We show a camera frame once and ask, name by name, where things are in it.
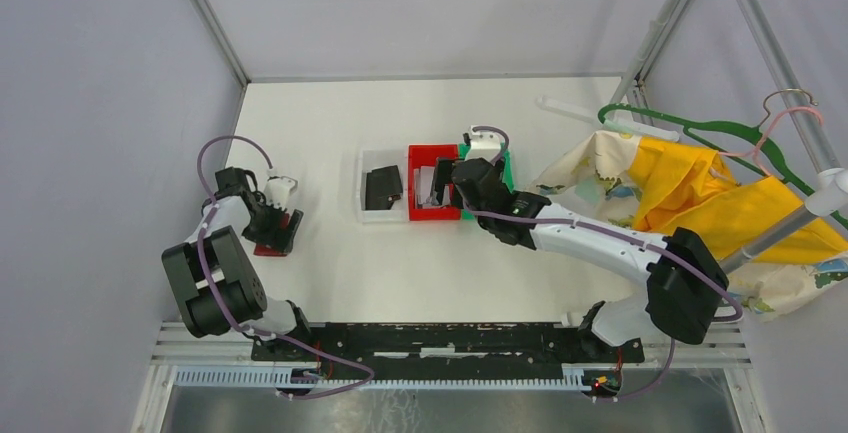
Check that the white plastic bin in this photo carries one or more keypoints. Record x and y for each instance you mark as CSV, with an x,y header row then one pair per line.
x,y
369,159

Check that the white cards in red bin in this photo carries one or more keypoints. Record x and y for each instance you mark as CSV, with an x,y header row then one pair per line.
x,y
423,188

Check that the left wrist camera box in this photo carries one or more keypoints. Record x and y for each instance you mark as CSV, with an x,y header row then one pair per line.
x,y
278,191

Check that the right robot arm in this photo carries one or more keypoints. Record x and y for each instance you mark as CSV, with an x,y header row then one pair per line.
x,y
680,283

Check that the pink clothes hanger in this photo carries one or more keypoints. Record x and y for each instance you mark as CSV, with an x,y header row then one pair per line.
x,y
810,107

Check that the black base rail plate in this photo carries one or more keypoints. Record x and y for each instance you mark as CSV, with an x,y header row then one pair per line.
x,y
461,351

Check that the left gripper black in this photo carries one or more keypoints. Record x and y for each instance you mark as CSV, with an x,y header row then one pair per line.
x,y
276,237

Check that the green plastic bin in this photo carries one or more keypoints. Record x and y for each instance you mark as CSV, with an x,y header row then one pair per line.
x,y
507,178

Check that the black cards in white bin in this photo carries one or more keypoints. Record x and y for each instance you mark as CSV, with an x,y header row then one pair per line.
x,y
383,187

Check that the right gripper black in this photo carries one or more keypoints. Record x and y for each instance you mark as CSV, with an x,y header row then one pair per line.
x,y
443,168

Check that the red plastic bin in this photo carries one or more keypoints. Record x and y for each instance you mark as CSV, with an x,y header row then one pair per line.
x,y
429,155

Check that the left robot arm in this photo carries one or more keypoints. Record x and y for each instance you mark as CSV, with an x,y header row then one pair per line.
x,y
212,278

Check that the green clothes hanger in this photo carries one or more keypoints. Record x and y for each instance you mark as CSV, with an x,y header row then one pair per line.
x,y
770,150

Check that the yellow patterned cloth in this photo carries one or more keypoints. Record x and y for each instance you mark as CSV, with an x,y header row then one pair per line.
x,y
715,211

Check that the white hanger rack stand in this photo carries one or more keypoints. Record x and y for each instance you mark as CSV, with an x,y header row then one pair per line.
x,y
729,238

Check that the red leather card holder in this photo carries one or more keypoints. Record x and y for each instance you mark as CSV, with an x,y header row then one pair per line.
x,y
279,242

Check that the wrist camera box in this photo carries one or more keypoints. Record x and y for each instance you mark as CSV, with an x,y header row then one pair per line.
x,y
278,191
487,142

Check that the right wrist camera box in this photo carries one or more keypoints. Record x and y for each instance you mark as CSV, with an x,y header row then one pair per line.
x,y
487,142

